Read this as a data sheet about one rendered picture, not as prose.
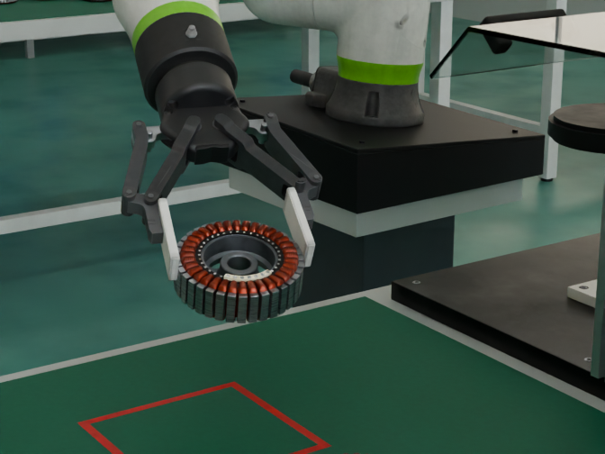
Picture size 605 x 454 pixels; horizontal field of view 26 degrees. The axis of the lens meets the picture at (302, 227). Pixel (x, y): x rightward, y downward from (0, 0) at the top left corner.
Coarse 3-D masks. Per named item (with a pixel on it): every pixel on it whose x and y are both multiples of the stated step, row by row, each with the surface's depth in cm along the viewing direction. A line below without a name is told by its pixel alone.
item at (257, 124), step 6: (252, 120) 123; (258, 120) 124; (252, 126) 123; (258, 126) 123; (264, 126) 122; (246, 132) 123; (252, 132) 123; (258, 132) 123; (264, 132) 123; (258, 138) 123; (264, 138) 123
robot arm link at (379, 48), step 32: (320, 0) 189; (352, 0) 188; (384, 0) 186; (416, 0) 187; (352, 32) 189; (384, 32) 187; (416, 32) 189; (352, 64) 190; (384, 64) 189; (416, 64) 191
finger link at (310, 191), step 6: (306, 180) 119; (306, 186) 118; (312, 186) 118; (318, 186) 119; (306, 192) 118; (312, 192) 119; (300, 198) 117; (306, 198) 117; (306, 204) 117; (306, 210) 116; (306, 216) 116; (312, 216) 116; (312, 222) 116
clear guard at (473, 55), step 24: (504, 24) 127; (528, 24) 127; (552, 24) 127; (576, 24) 127; (600, 24) 127; (456, 48) 128; (480, 48) 130; (504, 48) 132; (528, 48) 134; (552, 48) 137; (576, 48) 114; (600, 48) 113; (432, 72) 131; (456, 72) 133; (480, 72) 135
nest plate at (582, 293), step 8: (592, 280) 141; (568, 288) 139; (576, 288) 138; (584, 288) 138; (592, 288) 138; (568, 296) 139; (576, 296) 138; (584, 296) 137; (592, 296) 136; (592, 304) 136
